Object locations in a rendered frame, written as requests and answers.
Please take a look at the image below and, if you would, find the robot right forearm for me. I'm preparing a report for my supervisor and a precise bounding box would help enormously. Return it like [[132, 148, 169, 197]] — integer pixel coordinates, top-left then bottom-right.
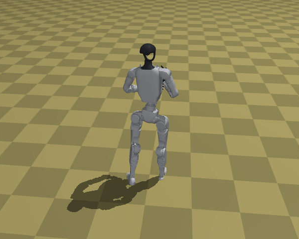
[[163, 81, 178, 92]]

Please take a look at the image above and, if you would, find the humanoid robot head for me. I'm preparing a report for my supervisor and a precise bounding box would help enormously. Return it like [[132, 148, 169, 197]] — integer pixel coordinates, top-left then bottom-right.
[[140, 43, 156, 70]]

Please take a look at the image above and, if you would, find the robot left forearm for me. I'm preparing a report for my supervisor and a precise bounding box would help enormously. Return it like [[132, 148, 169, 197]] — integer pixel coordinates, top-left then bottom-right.
[[131, 84, 138, 93]]

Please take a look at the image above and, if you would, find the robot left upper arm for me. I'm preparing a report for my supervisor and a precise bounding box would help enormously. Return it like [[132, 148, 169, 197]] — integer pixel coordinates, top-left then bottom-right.
[[123, 67, 137, 93]]

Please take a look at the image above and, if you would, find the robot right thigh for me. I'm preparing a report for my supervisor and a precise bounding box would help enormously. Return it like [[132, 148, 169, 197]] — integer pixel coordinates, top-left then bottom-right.
[[155, 115, 169, 157]]

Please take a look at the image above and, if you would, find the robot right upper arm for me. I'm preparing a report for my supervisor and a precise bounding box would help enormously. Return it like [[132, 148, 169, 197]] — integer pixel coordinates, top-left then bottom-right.
[[159, 68, 178, 98]]

